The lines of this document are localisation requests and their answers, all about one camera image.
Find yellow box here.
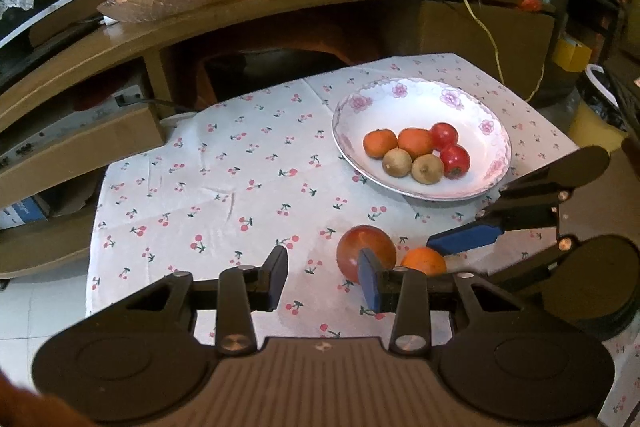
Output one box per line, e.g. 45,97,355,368
555,36,593,72

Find cherry print tablecloth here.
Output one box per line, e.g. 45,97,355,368
85,53,640,427

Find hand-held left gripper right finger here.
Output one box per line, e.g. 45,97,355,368
357,247,551,354

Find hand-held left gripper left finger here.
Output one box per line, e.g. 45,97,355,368
85,246,290,354

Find yellow cable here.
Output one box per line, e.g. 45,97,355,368
255,0,546,102

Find dark red apple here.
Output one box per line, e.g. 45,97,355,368
336,225,397,285

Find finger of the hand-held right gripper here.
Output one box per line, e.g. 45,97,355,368
487,236,577,297
427,151,577,256

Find brown kiwi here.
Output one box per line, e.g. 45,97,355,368
382,148,412,178
411,154,445,184

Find large orange mandarin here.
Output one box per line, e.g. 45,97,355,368
397,128,435,160

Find small orange mandarin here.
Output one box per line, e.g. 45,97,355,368
363,129,398,159
400,247,448,277

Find white floral plate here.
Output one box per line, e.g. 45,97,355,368
332,78,513,202

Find red tomato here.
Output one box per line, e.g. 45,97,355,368
440,144,471,180
430,122,459,150

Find yellow trash bin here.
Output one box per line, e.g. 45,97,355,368
565,64,640,148

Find blue and white box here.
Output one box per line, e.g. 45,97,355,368
0,197,51,229

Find wooden television stand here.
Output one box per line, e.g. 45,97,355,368
0,0,558,280

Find silver media player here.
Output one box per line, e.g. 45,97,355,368
0,84,148,170

